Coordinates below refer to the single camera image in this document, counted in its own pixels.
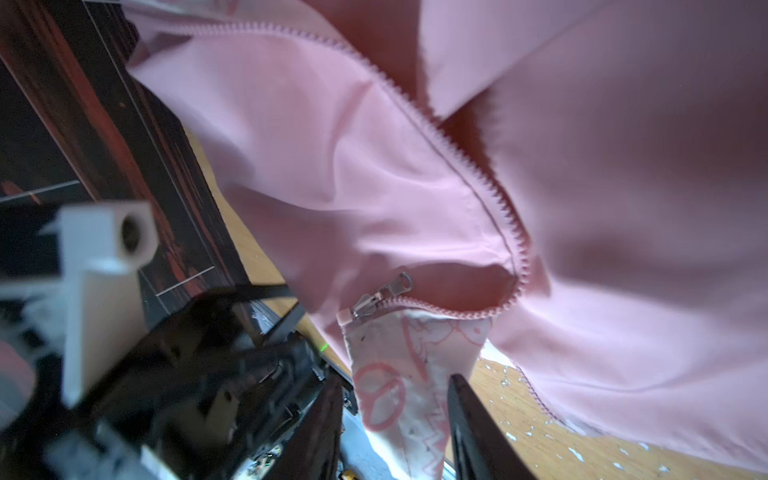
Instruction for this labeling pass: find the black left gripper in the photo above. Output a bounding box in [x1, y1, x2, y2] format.
[1, 285, 335, 479]

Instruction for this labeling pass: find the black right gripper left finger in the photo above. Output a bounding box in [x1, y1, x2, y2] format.
[265, 376, 344, 480]

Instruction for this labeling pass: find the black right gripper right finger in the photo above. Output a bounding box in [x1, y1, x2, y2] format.
[447, 374, 536, 480]

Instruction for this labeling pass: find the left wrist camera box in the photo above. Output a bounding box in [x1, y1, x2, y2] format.
[1, 201, 159, 407]

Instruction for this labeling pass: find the pink zip-up jacket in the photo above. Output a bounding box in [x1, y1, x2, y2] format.
[123, 1, 767, 479]

